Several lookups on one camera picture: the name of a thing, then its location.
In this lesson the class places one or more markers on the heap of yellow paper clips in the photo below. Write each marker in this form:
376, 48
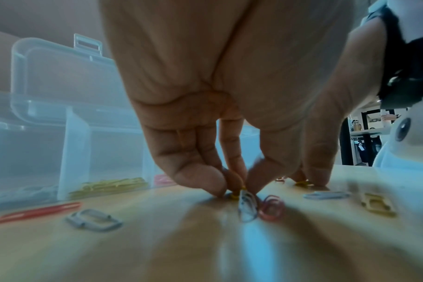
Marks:
110, 186

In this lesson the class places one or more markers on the black right wristband white markers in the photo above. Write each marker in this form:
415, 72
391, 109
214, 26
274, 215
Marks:
413, 82

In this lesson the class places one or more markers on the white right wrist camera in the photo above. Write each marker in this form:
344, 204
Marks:
417, 132

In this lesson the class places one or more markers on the red paper clip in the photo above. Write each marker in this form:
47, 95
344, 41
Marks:
271, 209

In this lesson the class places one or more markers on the heap of white paper clips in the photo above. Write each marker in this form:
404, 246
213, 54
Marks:
23, 194

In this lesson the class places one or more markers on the heap of pink paper clips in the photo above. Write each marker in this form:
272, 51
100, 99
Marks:
162, 180

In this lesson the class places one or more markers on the person's left hand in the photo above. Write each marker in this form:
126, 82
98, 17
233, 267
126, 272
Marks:
215, 55

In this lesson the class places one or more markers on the white paper clip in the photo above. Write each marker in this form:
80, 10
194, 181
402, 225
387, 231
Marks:
248, 205

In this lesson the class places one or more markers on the pile of coloured paper clips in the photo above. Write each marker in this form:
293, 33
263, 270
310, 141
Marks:
93, 220

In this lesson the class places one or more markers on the clear plastic compartment box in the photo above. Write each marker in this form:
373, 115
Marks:
40, 137

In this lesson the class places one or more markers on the person's right hand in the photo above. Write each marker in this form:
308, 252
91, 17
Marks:
358, 82

